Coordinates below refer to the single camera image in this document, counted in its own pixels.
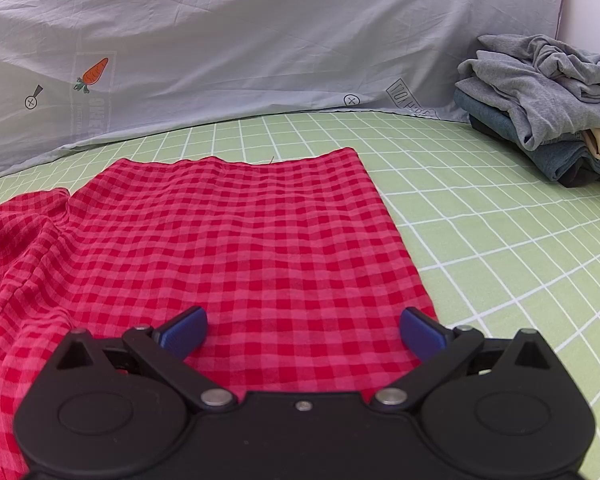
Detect red checkered shorts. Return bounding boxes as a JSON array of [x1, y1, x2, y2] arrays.
[[0, 148, 434, 479]]

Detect dark teal folded garment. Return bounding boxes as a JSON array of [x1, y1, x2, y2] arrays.
[[454, 89, 600, 188]]

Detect grey folded shirt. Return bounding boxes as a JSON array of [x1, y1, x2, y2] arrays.
[[456, 34, 600, 151]]

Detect grey carrot-print bed sheet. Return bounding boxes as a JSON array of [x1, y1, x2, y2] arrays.
[[0, 0, 562, 177]]

